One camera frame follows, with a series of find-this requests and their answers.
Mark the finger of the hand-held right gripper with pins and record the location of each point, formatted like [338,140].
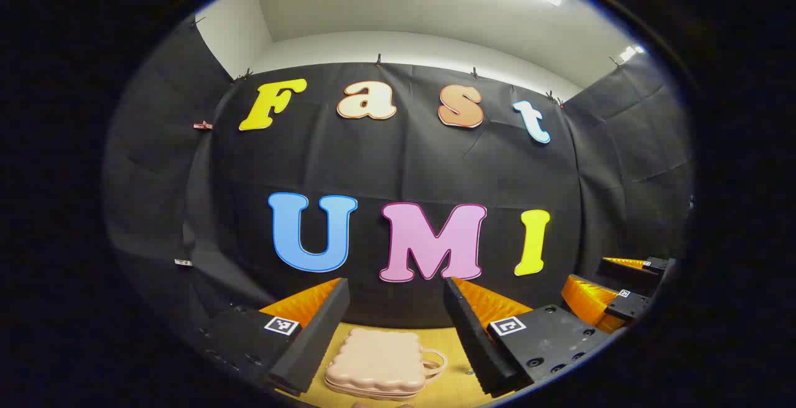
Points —
[628,274]
[628,307]

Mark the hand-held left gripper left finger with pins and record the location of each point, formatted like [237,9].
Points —
[320,327]

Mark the reddish cloth clip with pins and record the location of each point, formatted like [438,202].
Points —
[203,125]

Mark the black backdrop cloth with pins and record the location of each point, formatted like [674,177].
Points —
[404,165]

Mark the pink suitcase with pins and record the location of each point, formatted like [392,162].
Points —
[379,361]

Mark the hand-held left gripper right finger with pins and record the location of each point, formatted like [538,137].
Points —
[472,333]

